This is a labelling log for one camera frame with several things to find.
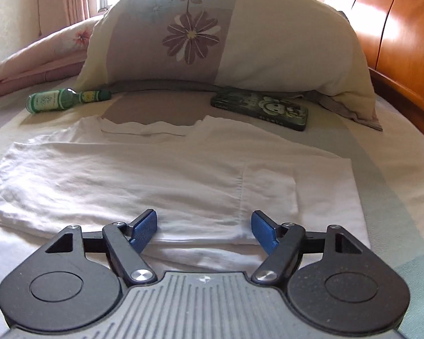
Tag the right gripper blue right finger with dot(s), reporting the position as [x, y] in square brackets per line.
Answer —
[282, 243]

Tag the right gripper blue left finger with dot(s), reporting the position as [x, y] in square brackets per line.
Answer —
[124, 242]

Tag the white printed t-shirt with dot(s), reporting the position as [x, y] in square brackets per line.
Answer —
[204, 181]

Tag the green cartoon phone case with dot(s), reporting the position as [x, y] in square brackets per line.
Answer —
[261, 106]

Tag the green glass bottle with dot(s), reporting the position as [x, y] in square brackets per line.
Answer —
[63, 99]

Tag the pink folded quilt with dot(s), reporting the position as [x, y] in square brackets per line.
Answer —
[55, 57]

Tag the floral beige pillow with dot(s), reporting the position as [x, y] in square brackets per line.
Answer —
[278, 46]

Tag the orange wooden headboard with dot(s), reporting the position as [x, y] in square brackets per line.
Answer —
[391, 33]

